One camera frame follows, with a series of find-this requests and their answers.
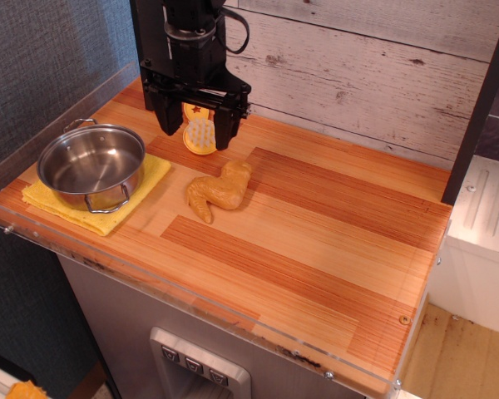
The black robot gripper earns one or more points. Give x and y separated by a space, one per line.
198 52

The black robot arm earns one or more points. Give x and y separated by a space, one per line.
187 12

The brass screw in tabletop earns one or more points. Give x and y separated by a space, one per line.
404 320

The steel cabinet with dispenser panel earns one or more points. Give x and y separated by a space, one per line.
122 319

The white cabinet at right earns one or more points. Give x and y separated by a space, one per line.
465 279

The yellow folded cloth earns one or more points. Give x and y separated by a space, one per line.
100 212

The dark right vertical post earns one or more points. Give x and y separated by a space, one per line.
474 129

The yellow brush with white bristles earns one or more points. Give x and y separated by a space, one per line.
199 135

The steel pot with handles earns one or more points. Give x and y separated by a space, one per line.
89 157

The clear acrylic table guard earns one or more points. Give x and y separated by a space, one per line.
331 245

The orange object at bottom left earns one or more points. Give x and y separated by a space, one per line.
25 390

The toy chicken wing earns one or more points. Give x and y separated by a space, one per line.
226 191

